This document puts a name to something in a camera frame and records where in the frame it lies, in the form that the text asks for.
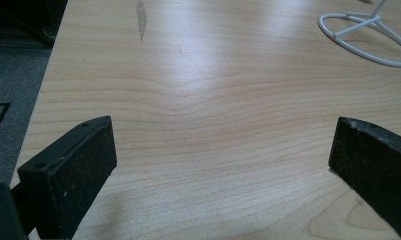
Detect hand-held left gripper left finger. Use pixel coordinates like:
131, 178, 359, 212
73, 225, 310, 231
11, 115, 118, 240

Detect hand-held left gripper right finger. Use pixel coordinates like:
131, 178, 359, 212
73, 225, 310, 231
328, 116, 401, 240

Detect dark furniture base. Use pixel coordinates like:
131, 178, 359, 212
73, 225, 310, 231
0, 0, 69, 54

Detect white wire stand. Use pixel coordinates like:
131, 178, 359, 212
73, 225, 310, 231
318, 0, 401, 69

